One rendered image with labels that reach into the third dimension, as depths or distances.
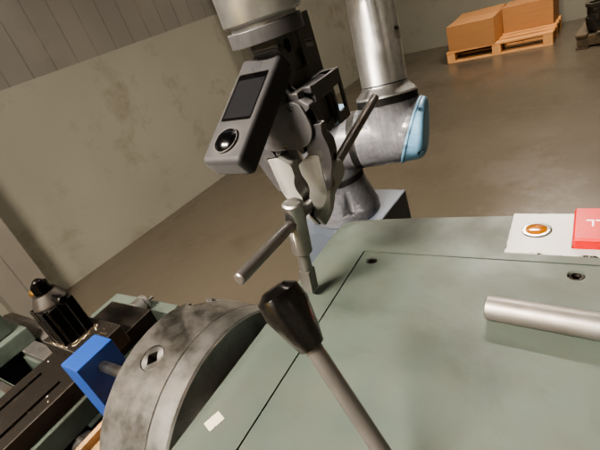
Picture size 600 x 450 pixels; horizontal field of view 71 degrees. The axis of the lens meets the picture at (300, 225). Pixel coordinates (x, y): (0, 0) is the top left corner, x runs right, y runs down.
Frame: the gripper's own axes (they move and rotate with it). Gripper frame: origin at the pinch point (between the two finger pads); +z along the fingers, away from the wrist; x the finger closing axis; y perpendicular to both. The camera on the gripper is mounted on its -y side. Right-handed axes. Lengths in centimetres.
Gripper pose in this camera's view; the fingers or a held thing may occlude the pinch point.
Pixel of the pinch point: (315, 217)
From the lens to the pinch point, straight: 46.8
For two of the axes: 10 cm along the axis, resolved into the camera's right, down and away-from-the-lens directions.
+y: 4.9, -5.6, 6.7
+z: 3.1, 8.3, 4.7
